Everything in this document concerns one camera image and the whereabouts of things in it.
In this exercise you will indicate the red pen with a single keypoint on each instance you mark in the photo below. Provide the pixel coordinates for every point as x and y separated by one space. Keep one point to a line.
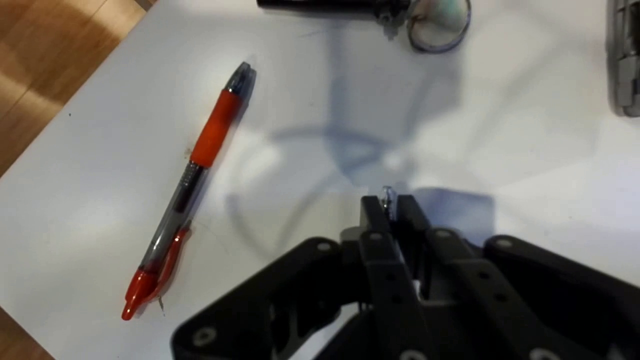
163 252

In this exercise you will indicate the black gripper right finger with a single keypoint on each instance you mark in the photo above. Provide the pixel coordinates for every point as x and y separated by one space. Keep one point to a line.
529 301

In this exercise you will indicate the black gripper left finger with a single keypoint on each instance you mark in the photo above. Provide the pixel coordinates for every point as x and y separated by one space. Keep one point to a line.
277 310

